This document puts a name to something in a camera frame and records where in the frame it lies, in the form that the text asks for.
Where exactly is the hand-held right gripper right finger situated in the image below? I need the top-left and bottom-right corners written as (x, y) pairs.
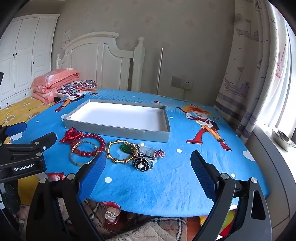
top-left (190, 150), bottom-right (272, 241)

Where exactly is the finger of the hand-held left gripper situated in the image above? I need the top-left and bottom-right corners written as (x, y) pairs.
top-left (0, 132), bottom-right (57, 155)
top-left (0, 122), bottom-right (27, 145)

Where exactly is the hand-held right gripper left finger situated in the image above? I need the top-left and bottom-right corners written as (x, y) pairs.
top-left (26, 152), bottom-right (107, 241)

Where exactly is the gold bangle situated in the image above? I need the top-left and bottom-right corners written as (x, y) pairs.
top-left (70, 141), bottom-right (99, 167)

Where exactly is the red string bracelet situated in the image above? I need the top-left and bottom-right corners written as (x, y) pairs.
top-left (60, 128), bottom-right (83, 144)

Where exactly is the red bead bracelet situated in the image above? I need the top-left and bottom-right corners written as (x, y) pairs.
top-left (70, 133), bottom-right (106, 158)

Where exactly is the black flower ring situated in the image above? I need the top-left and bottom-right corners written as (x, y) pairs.
top-left (132, 156), bottom-right (153, 172)

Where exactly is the grey cardboard tray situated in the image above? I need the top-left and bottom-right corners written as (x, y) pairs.
top-left (62, 99), bottom-right (171, 143)

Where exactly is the yellow floral bedsheet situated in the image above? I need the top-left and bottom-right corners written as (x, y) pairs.
top-left (0, 96), bottom-right (57, 144)

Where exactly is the colourful plastic toy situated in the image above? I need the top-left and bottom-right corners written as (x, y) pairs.
top-left (218, 207), bottom-right (237, 238)

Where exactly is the blue cartoon printed tablecloth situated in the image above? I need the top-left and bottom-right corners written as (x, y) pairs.
top-left (11, 88), bottom-right (270, 217)

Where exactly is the clear crystal charm with tassel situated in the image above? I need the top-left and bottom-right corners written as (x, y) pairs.
top-left (138, 146), bottom-right (165, 160)

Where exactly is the folded pink floral quilt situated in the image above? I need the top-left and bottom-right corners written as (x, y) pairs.
top-left (31, 68), bottom-right (80, 104)

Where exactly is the patterned pillow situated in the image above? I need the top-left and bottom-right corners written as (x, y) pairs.
top-left (57, 80), bottom-right (97, 99)

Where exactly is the white wardrobe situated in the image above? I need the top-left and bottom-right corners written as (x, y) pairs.
top-left (0, 14), bottom-right (60, 110)

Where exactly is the plaid blanket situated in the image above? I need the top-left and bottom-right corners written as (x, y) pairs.
top-left (58, 199), bottom-right (208, 241)

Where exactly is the metal bowl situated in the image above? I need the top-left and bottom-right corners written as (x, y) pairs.
top-left (272, 127), bottom-right (296, 151)

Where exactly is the white bed headboard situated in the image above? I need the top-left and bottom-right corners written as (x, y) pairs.
top-left (56, 32), bottom-right (146, 92)

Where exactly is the metal pole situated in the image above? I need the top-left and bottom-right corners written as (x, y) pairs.
top-left (156, 48), bottom-right (164, 95)

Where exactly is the printed curtain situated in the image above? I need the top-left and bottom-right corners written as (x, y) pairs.
top-left (213, 0), bottom-right (292, 139)

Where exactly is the gold bamboo link bracelet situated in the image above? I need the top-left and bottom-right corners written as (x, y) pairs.
top-left (105, 140), bottom-right (145, 164)

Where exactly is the wall socket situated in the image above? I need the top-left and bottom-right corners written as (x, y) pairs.
top-left (181, 78), bottom-right (193, 90)

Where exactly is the paper wall notice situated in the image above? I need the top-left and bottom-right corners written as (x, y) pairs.
top-left (62, 28), bottom-right (72, 48)

